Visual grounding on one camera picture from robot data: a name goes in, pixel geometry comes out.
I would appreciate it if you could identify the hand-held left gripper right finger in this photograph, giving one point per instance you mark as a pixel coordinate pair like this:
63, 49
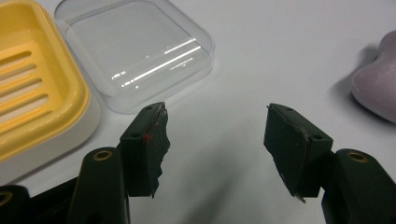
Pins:
308, 161

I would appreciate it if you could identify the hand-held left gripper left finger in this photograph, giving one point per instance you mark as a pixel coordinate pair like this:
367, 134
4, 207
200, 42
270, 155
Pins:
140, 161

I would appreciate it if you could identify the purple soap bar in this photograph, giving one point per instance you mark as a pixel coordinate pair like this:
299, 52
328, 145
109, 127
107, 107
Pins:
378, 84

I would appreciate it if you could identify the clear plastic lid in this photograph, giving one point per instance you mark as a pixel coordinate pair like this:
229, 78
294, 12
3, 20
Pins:
134, 53

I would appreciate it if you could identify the yellow soap dish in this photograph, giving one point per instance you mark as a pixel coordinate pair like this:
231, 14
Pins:
34, 87

